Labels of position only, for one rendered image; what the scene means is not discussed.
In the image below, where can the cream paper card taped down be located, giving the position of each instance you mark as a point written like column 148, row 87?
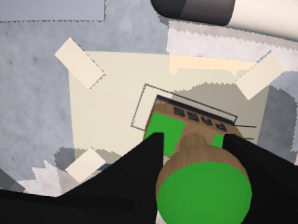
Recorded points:
column 112, row 94

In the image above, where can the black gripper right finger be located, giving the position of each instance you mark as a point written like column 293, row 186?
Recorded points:
column 274, row 183

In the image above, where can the green-topped wooden stamp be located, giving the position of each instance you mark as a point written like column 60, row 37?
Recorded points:
column 201, row 183

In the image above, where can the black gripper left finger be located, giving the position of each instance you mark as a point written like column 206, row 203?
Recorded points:
column 124, row 193

